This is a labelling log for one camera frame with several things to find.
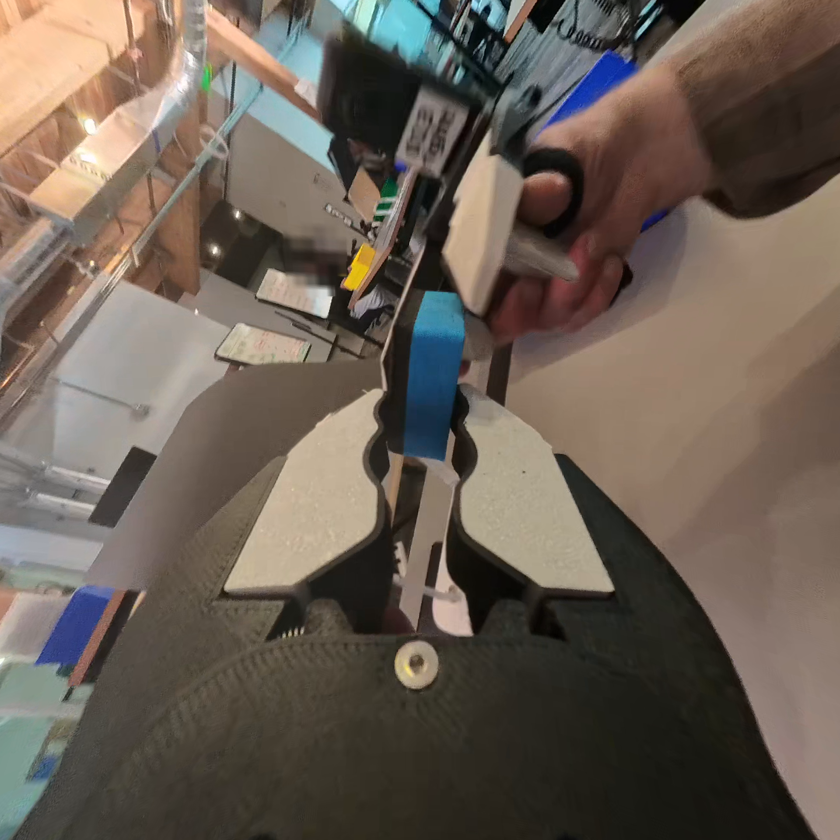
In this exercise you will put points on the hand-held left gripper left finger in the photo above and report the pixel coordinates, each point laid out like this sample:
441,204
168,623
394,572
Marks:
302,519

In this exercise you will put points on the person's right hand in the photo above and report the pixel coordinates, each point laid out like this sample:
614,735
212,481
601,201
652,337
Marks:
630,171

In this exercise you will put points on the whiteboard easel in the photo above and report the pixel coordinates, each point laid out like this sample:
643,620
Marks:
263,344
295,295

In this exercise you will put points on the black backdrop board stand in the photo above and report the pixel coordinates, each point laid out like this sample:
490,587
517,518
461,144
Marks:
250,407

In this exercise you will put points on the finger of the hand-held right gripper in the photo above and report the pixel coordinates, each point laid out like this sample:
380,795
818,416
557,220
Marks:
483,230

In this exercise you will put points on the blue plastic bin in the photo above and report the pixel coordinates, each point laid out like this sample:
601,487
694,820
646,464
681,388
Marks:
597,85

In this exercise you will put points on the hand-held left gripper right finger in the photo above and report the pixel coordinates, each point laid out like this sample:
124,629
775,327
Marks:
532,519

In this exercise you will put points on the yellow plastic bin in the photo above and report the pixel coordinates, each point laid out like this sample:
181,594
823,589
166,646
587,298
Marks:
358,267

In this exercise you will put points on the silver ceiling duct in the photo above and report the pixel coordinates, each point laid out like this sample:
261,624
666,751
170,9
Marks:
131,118

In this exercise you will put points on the blue whiteboard eraser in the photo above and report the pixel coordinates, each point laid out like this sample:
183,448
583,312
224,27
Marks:
427,381

